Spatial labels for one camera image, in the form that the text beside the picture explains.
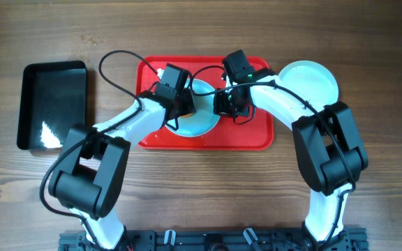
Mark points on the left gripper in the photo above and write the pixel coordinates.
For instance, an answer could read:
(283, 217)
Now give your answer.
(188, 104)

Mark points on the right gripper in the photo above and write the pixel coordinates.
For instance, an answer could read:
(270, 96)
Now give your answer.
(221, 109)

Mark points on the orange sponge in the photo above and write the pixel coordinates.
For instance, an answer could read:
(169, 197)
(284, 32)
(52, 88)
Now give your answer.
(187, 115)

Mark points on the light blue plate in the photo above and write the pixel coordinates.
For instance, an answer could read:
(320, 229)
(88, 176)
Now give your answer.
(312, 81)
(202, 121)

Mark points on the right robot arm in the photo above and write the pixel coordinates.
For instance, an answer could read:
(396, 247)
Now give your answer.
(329, 149)

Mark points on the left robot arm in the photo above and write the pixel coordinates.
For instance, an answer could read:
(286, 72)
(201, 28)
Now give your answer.
(86, 180)

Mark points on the red plastic tray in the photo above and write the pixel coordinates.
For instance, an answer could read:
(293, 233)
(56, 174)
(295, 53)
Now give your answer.
(227, 135)

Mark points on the black rectangular water tray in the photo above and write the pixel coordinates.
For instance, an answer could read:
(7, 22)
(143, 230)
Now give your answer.
(53, 99)

